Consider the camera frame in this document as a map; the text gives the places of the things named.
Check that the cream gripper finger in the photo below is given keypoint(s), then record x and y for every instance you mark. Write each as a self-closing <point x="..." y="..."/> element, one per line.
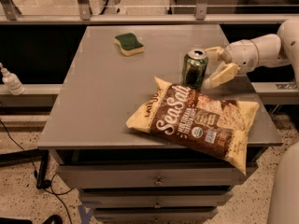
<point x="224" y="73"/>
<point x="214" y="54"/>

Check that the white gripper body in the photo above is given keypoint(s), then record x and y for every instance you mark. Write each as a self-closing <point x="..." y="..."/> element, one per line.
<point x="242" y="56"/>

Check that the green soda can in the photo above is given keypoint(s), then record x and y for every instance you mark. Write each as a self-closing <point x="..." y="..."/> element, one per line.
<point x="194" y="68"/>

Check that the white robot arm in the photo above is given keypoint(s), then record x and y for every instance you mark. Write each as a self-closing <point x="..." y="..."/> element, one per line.
<point x="277" y="50"/>

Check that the brown sea salt chip bag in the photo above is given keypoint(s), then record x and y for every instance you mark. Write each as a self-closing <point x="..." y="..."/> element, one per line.
<point x="186" y="117"/>

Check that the green yellow sponge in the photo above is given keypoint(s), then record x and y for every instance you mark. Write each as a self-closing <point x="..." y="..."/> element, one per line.
<point x="129" y="44"/>

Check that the grey drawer cabinet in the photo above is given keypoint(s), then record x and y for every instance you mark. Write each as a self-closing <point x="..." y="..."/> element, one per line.
<point x="137" y="144"/>

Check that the white spray bottle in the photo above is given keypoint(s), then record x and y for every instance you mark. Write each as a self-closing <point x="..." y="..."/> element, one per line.
<point x="12" y="82"/>

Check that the metal railing frame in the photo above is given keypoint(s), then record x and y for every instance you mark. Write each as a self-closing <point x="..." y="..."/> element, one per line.
<point x="146" y="11"/>

